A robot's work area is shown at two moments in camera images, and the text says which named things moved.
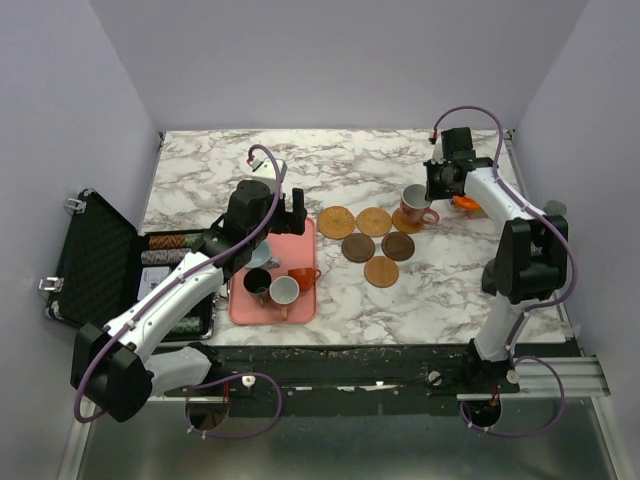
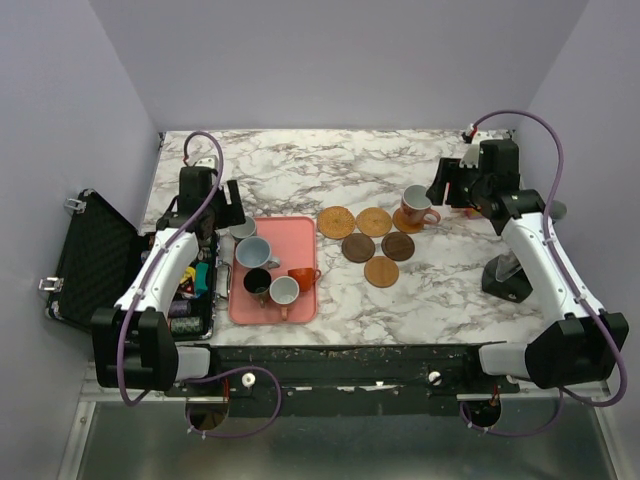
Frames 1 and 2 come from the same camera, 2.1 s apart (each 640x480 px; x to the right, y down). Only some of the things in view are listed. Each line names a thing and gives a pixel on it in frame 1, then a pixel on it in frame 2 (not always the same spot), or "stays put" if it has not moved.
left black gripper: [291, 222] to [233, 212]
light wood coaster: [402, 226] stays put
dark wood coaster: [358, 248] stays put
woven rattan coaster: [336, 222] stays put
